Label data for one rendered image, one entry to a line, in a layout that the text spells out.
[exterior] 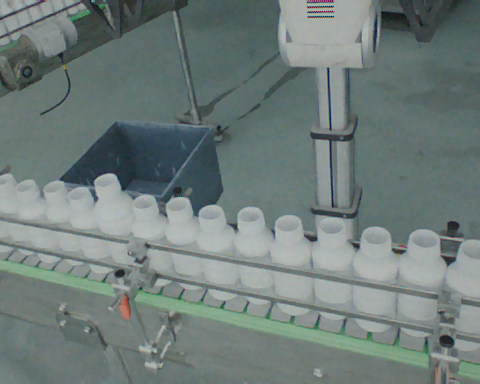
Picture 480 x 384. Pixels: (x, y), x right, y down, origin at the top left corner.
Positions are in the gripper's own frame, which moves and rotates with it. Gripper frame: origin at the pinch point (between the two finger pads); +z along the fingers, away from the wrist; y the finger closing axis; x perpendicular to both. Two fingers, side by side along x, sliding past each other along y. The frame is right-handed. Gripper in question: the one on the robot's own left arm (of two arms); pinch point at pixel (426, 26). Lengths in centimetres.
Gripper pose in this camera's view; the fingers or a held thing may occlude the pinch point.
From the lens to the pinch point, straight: 74.4
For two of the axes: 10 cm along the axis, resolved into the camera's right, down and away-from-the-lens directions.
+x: -9.0, -1.0, 4.1
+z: 1.6, 8.2, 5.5
